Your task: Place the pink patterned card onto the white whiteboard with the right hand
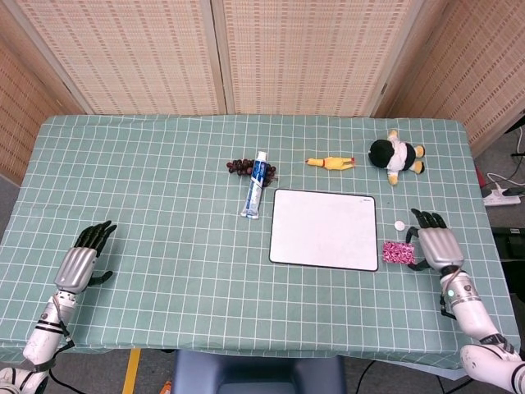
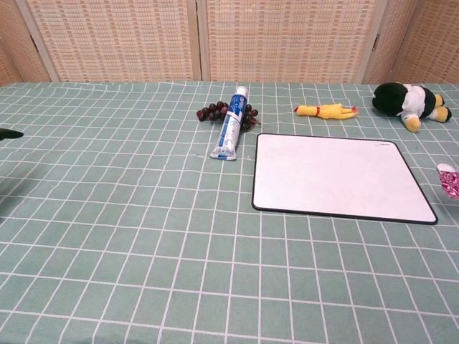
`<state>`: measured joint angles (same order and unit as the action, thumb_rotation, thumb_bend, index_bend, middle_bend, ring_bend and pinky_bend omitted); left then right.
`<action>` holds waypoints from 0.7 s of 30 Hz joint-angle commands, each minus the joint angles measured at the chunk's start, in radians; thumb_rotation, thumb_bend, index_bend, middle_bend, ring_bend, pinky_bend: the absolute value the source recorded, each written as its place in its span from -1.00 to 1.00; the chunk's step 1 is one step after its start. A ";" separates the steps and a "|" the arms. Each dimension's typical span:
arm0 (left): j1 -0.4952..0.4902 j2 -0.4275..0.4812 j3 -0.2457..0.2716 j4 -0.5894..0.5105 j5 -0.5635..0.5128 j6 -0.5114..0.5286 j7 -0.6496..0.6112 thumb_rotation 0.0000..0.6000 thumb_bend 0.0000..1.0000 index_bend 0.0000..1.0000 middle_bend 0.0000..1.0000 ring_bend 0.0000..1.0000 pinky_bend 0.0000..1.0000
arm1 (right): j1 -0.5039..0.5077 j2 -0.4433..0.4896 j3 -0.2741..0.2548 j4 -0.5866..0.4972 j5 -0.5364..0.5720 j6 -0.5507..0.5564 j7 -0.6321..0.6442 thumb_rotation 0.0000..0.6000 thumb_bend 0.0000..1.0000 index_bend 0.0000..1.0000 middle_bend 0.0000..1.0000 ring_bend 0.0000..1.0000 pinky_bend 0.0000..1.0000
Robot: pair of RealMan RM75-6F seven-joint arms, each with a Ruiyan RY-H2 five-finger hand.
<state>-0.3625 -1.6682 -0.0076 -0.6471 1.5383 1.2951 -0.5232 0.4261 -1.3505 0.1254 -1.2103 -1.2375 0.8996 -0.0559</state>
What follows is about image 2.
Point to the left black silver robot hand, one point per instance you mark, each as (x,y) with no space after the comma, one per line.
(10,134)

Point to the bamboo folding screen panel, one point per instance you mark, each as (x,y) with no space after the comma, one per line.
(118,39)
(426,43)
(14,46)
(287,39)

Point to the green checked tablecloth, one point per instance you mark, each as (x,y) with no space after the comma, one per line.
(143,233)

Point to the dark red grape bunch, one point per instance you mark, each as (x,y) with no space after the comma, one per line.
(211,112)

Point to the blue white toothpaste tube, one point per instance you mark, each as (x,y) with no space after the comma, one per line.
(231,125)

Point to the yellow rubber chicken toy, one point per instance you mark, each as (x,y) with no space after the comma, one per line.
(324,110)

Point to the black white plush doll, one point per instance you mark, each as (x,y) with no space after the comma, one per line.
(391,98)

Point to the white board with black edge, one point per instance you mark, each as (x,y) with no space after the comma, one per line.
(337,177)

